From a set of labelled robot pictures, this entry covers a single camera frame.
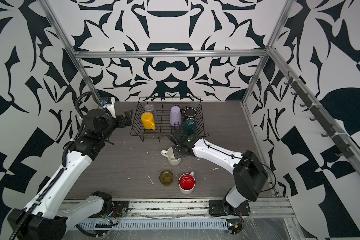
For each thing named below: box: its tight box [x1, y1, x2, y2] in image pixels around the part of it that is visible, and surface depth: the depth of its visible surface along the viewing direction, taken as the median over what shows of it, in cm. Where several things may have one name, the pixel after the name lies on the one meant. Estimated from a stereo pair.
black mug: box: [184, 105, 197, 118], surface depth 101 cm
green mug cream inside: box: [183, 117, 196, 134], surface depth 93 cm
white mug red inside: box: [178, 171, 196, 195], surface depth 79 cm
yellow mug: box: [141, 112, 156, 130], surface depth 98 cm
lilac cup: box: [169, 105, 182, 127], surface depth 100 cm
